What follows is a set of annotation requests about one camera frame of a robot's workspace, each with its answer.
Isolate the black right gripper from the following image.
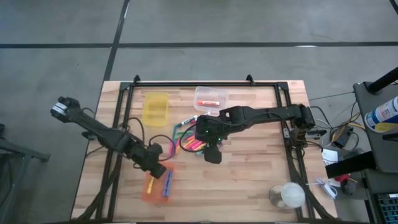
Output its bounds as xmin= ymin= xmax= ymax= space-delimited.
xmin=195 ymin=114 xmax=225 ymax=165

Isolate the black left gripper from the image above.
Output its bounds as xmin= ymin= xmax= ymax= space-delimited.
xmin=132 ymin=142 xmax=169 ymax=180

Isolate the green-capped whiteboard marker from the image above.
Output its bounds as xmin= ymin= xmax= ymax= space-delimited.
xmin=180 ymin=114 xmax=199 ymax=126

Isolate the purple highlighter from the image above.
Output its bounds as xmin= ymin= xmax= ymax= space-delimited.
xmin=162 ymin=169 xmax=170 ymax=197

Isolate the blue highlighter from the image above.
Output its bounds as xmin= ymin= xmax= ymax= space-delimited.
xmin=166 ymin=170 xmax=174 ymax=197

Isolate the yellow translucent plastic bin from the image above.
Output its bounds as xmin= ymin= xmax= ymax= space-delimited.
xmin=142 ymin=91 xmax=170 ymax=128

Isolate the clear plastic bin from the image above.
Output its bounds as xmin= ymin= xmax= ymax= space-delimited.
xmin=193 ymin=86 xmax=229 ymax=113

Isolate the orange translucent plastic bin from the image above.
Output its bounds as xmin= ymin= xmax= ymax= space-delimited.
xmin=141 ymin=161 xmax=175 ymax=205

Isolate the grey metal stand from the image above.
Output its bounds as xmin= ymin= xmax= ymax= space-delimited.
xmin=0 ymin=123 xmax=50 ymax=224

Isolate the white paper card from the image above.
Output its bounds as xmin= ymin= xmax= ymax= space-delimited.
xmin=322 ymin=148 xmax=339 ymax=166

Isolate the black power adapter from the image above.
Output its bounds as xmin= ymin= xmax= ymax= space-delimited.
xmin=331 ymin=126 xmax=355 ymax=147

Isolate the small black object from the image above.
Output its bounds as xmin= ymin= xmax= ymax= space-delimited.
xmin=340 ymin=179 xmax=358 ymax=196

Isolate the grey cart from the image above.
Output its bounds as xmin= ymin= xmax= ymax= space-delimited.
xmin=353 ymin=81 xmax=398 ymax=174

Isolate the white and blue spray can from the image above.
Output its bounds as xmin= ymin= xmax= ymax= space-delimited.
xmin=364 ymin=96 xmax=398 ymax=134

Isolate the black pole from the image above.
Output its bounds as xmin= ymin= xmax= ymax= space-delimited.
xmin=366 ymin=67 xmax=398 ymax=95

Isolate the backlit keyboard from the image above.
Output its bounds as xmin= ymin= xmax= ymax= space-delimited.
xmin=374 ymin=192 xmax=398 ymax=224

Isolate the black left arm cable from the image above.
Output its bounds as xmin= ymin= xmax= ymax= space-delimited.
xmin=119 ymin=116 xmax=177 ymax=162

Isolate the black aluminium table frame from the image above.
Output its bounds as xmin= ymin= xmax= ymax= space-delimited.
xmin=71 ymin=74 xmax=340 ymax=224

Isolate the thin black cable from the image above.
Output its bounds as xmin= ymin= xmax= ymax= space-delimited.
xmin=307 ymin=91 xmax=355 ymax=102

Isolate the white cable bundle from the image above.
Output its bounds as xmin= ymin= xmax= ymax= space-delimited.
xmin=306 ymin=176 xmax=338 ymax=200

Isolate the yellow cable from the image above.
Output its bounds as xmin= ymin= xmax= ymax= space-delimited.
xmin=331 ymin=121 xmax=366 ymax=142

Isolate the black strap bar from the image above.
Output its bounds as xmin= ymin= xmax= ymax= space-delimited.
xmin=325 ymin=151 xmax=377 ymax=179

